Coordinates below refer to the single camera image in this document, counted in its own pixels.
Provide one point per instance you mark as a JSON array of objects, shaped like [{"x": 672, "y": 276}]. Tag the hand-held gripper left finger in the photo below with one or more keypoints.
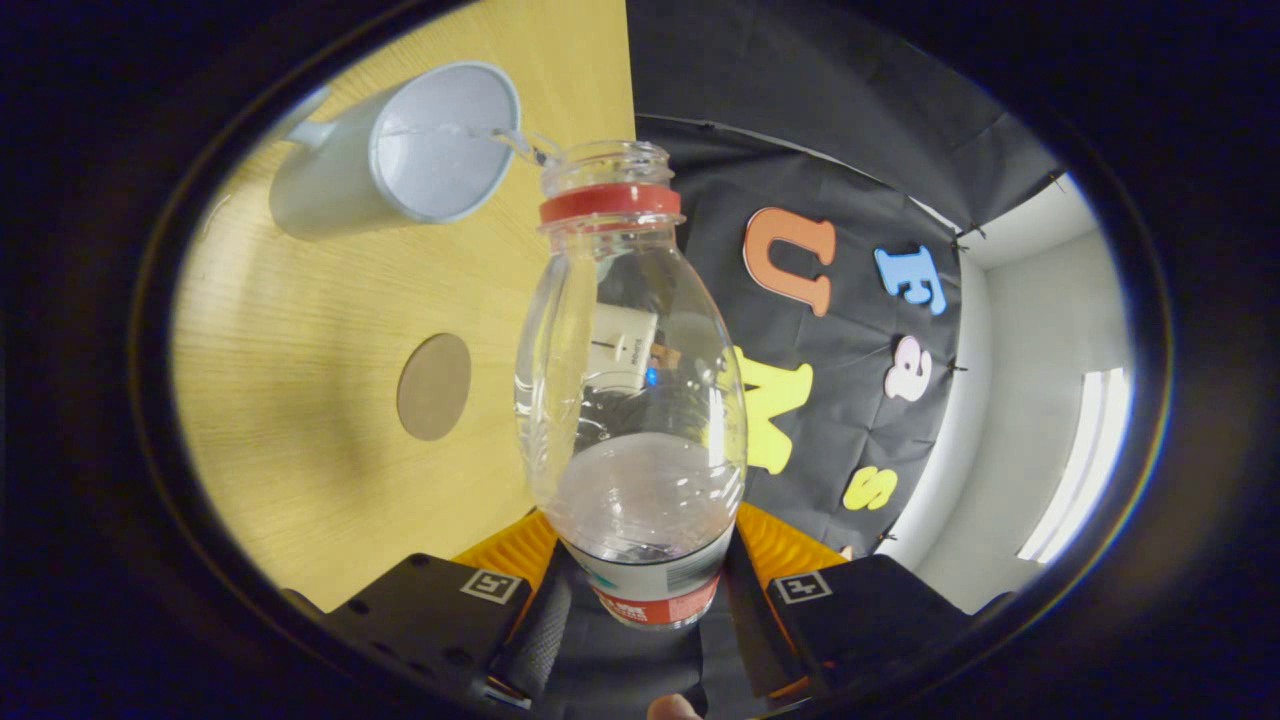
[{"x": 540, "y": 640}]

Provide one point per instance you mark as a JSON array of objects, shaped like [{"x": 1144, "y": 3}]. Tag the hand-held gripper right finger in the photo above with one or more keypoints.
[{"x": 760, "y": 640}]

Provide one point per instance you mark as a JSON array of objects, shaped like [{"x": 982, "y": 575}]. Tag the clear plastic juice bottle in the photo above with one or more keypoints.
[{"x": 640, "y": 490}]

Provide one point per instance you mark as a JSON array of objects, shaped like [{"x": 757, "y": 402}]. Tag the round brown coaster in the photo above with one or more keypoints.
[{"x": 434, "y": 388}]

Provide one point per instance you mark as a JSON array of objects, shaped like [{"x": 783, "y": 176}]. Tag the white cup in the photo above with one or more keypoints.
[{"x": 330, "y": 190}]

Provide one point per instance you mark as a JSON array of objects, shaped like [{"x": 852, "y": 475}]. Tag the white toaster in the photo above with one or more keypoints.
[{"x": 625, "y": 345}]

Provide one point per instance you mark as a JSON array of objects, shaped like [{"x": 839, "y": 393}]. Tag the wooden table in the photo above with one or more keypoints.
[{"x": 300, "y": 400}]

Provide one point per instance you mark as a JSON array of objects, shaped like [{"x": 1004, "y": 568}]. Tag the large ceiling light panel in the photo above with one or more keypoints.
[{"x": 1085, "y": 460}]

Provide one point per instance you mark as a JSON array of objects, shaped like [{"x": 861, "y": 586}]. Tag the black backdrop cloth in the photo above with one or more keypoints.
[{"x": 850, "y": 130}]

